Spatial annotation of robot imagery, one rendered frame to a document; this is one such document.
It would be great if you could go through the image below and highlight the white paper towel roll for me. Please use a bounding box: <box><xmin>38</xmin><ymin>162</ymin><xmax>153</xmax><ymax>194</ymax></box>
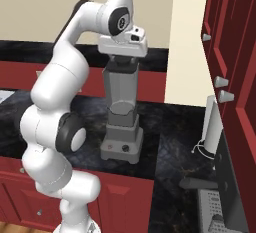
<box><xmin>203</xmin><ymin>94</ymin><xmax>224</xmax><ymax>155</ymax></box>

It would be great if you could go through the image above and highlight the dark grey blender lid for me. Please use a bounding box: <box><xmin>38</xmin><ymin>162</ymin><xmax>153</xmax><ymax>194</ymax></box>
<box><xmin>178</xmin><ymin>176</ymin><xmax>220</xmax><ymax>191</ymax></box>

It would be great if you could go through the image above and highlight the grey blender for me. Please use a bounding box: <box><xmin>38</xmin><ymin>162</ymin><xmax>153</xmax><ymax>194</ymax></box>
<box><xmin>99</xmin><ymin>54</ymin><xmax>145</xmax><ymax>165</ymax></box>

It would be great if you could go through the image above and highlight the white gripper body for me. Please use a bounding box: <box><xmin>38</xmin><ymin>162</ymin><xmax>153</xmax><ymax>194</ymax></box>
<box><xmin>97</xmin><ymin>34</ymin><xmax>149</xmax><ymax>58</ymax></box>

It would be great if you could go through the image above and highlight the red drawer front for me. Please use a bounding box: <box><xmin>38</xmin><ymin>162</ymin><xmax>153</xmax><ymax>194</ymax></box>
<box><xmin>0</xmin><ymin>156</ymin><xmax>38</xmax><ymax>182</ymax></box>

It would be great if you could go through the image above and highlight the red cupboard door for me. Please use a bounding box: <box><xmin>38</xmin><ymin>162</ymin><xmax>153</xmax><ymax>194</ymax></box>
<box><xmin>0</xmin><ymin>176</ymin><xmax>64</xmax><ymax>229</ymax></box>
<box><xmin>87</xmin><ymin>171</ymin><xmax>155</xmax><ymax>233</ymax></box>

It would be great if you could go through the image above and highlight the red raised counter panel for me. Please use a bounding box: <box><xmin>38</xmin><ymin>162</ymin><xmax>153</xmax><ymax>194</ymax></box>
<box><xmin>0</xmin><ymin>60</ymin><xmax>168</xmax><ymax>104</ymax></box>

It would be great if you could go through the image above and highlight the pale grey sink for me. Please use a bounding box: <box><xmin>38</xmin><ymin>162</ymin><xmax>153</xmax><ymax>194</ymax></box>
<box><xmin>0</xmin><ymin>89</ymin><xmax>16</xmax><ymax>104</ymax></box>

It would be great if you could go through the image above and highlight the dark grey panel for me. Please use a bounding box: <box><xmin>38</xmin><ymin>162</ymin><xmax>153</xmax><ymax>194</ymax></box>
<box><xmin>214</xmin><ymin>130</ymin><xmax>250</xmax><ymax>233</ymax></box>

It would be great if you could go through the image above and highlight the grey cone cupboard knob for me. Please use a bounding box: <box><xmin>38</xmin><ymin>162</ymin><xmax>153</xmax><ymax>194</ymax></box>
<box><xmin>201</xmin><ymin>33</ymin><xmax>213</xmax><ymax>43</ymax></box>
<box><xmin>213</xmin><ymin>75</ymin><xmax>230</xmax><ymax>89</ymax></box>
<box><xmin>217</xmin><ymin>89</ymin><xmax>236</xmax><ymax>104</ymax></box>

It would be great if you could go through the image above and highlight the white perforated rack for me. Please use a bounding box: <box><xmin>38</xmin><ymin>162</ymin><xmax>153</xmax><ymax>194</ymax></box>
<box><xmin>197</xmin><ymin>189</ymin><xmax>235</xmax><ymax>233</ymax></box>

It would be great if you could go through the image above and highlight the white wire roll holder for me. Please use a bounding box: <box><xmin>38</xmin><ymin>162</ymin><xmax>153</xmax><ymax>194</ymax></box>
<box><xmin>191</xmin><ymin>139</ymin><xmax>216</xmax><ymax>161</ymax></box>

